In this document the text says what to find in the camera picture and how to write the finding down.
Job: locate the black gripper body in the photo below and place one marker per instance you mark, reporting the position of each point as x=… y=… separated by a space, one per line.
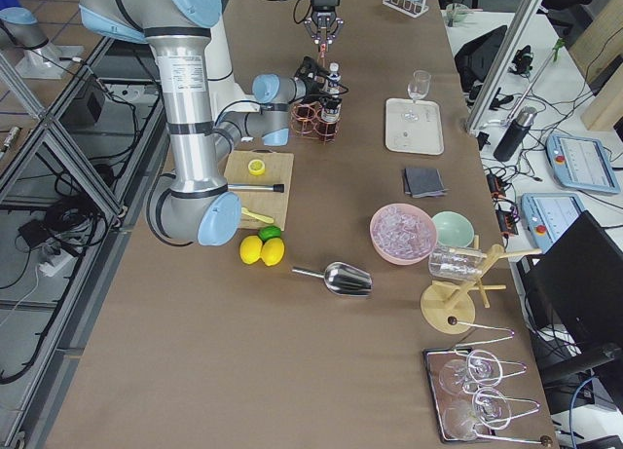
x=317 y=85
x=323 y=18

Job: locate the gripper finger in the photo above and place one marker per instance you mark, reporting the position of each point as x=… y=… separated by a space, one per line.
x=333 y=29
x=313 y=31

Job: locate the tea bottle white cap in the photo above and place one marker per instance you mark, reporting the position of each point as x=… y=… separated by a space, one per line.
x=332 y=82

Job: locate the copper wire bottle basket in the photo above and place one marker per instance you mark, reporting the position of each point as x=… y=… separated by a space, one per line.
x=305 y=114

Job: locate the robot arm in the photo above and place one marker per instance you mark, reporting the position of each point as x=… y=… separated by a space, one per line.
x=187 y=38
x=323 y=47

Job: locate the tea bottle in basket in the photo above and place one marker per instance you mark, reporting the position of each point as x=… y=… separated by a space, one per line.
x=330 y=117

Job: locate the clear wine glass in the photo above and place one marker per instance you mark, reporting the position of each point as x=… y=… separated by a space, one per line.
x=417 y=89

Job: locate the wooden cutting board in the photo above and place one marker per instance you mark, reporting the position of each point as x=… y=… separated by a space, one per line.
x=266 y=194

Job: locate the lemon half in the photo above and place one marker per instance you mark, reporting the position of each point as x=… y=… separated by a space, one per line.
x=256 y=167

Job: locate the cream rectangular tray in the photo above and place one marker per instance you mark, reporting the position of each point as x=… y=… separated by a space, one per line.
x=413 y=127

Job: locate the steel muddler black tip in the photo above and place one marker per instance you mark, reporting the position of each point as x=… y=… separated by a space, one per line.
x=245 y=188

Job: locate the yellow plastic knife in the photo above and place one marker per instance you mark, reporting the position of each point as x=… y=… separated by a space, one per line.
x=249 y=215

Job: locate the grey folded cloth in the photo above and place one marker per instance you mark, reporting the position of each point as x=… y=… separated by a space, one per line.
x=423 y=182

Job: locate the green lime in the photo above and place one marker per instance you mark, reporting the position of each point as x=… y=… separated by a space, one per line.
x=269 y=232

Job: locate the yellow lemon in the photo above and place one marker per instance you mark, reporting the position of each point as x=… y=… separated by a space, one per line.
x=250 y=249
x=272 y=251

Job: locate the pink bowl with ice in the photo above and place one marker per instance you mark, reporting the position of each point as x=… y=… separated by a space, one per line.
x=402 y=234

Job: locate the metal scoop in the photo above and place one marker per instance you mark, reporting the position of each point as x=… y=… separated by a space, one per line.
x=342 y=279

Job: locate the black thermos bottle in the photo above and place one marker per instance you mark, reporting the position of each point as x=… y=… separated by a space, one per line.
x=515 y=134

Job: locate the green bowl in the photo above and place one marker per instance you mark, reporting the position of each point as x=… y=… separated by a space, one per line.
x=453 y=229

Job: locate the clear glass on rack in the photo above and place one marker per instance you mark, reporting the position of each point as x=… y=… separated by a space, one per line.
x=455 y=263

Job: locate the wooden glass rack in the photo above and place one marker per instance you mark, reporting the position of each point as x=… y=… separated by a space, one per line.
x=446 y=304

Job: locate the blue teach pendant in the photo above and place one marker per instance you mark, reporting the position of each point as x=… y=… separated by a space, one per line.
x=581 y=163
x=548 y=215

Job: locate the metal wine glass holder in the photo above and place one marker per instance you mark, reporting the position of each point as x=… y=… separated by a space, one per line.
x=519 y=407

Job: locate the black monitor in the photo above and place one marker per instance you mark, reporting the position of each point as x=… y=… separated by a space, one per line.
x=577 y=283

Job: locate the hanging wine glass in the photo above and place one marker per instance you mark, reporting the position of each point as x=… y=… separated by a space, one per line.
x=469 y=373
x=487 y=411

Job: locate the white wire cup rack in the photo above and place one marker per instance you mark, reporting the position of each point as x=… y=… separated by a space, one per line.
x=413 y=9

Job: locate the aluminium frame post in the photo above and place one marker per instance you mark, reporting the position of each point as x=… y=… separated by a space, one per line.
x=525 y=11

